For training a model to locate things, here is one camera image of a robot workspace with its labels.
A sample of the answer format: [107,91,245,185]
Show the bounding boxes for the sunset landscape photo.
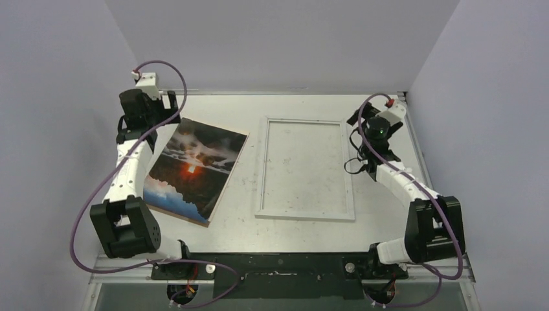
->
[143,118,249,227]

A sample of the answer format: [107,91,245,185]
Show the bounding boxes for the white picture frame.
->
[254,117,355,222]

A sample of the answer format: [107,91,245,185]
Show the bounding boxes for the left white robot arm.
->
[89,89,193,279]

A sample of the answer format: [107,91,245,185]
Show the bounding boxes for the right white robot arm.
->
[347,100,465,278]

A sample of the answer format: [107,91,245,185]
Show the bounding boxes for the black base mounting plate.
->
[151,252,409,299]

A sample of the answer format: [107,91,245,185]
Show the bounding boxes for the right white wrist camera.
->
[376,98,407,126]

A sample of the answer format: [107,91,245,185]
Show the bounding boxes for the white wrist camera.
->
[376,98,407,126]
[131,71,161,100]

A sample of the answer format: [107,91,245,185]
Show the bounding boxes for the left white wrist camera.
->
[131,71,161,100]

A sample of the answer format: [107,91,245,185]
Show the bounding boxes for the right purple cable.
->
[357,93,465,310]

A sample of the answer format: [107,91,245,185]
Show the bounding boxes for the purple cable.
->
[357,93,465,310]
[69,60,240,310]

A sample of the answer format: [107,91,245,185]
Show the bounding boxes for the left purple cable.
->
[69,60,240,310]

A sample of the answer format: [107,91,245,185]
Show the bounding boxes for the aluminium front rail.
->
[90,255,476,283]

